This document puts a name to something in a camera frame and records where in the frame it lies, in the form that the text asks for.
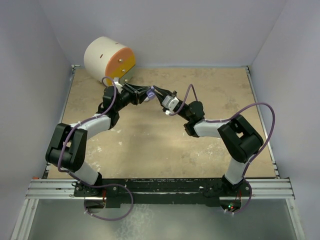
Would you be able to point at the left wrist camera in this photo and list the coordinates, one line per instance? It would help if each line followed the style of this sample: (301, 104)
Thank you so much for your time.
(118, 85)

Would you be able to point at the purple earbud charging case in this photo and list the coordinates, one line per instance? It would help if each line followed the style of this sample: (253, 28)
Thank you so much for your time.
(151, 93)

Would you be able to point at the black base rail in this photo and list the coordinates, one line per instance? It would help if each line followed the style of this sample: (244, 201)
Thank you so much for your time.
(211, 192)

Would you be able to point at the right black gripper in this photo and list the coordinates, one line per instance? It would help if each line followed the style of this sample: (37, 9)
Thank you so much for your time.
(165, 92)

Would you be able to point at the aluminium frame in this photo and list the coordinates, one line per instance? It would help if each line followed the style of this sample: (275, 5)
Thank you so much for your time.
(147, 144)

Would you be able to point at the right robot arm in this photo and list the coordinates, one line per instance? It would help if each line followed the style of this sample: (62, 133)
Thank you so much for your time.
(241, 140)

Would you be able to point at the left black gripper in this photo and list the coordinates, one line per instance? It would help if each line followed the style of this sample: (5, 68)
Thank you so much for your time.
(138, 94)

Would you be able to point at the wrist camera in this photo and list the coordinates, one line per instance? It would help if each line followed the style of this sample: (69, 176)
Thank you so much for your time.
(118, 85)
(169, 103)

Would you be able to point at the round mini drawer cabinet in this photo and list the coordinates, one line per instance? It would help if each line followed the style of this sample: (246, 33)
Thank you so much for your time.
(107, 57)

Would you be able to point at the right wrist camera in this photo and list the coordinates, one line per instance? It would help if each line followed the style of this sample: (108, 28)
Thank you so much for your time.
(169, 103)

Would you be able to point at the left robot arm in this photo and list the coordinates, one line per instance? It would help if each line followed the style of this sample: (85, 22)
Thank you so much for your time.
(67, 147)

